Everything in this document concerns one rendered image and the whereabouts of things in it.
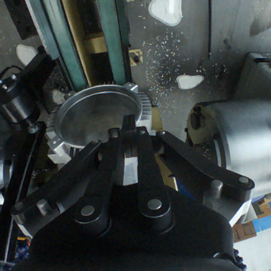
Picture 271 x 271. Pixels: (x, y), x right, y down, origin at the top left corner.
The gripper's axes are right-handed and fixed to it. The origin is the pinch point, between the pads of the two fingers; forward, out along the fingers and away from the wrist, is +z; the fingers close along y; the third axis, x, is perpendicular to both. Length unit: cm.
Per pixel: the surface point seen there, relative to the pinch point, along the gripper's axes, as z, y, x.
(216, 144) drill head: 7.3, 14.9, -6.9
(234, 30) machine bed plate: 25.2, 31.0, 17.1
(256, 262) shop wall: 173, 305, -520
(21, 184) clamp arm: -0.2, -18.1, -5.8
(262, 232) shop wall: 244, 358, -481
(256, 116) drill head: 7.8, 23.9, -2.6
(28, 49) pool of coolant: 23.8, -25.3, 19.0
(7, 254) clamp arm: -9.1, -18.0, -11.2
